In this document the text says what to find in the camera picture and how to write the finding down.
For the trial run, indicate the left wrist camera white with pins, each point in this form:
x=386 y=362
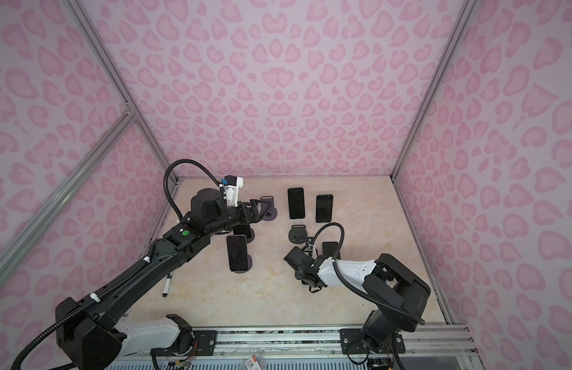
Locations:
x=230 y=186

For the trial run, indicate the phone back centre white stand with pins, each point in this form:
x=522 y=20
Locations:
x=296 y=203

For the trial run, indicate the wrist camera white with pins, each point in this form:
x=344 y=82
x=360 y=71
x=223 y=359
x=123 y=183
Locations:
x=310 y=248
x=230 y=186

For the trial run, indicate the phone back right white stand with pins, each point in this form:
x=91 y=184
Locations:
x=324 y=208

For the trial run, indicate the phone green edge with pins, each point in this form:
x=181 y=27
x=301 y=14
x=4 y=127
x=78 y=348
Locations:
x=236 y=247

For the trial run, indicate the black marker pen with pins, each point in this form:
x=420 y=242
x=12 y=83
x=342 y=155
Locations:
x=167 y=284

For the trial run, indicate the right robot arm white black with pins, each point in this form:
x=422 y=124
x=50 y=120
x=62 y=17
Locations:
x=400 y=296

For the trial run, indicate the phone white stand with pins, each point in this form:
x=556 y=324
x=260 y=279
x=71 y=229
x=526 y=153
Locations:
x=296 y=203
x=324 y=208

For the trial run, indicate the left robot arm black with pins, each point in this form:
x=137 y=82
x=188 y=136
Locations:
x=92 y=339

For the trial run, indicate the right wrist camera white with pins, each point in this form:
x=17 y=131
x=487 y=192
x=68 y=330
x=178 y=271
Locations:
x=310 y=248

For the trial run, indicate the empty purple phone stand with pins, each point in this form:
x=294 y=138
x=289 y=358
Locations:
x=268 y=210

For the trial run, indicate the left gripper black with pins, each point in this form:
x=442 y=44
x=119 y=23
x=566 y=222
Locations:
x=255 y=210

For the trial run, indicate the grey stand of blue phone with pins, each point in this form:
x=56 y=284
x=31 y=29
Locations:
x=298 y=234

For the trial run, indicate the grey stand front left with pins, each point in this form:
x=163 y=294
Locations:
x=241 y=265

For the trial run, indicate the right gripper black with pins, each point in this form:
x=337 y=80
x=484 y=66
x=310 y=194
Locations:
x=293 y=258

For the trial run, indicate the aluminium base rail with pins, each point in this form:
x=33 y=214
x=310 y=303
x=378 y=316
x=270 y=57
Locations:
x=430 y=346

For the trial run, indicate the blue edged phone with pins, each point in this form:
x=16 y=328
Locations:
x=330 y=249

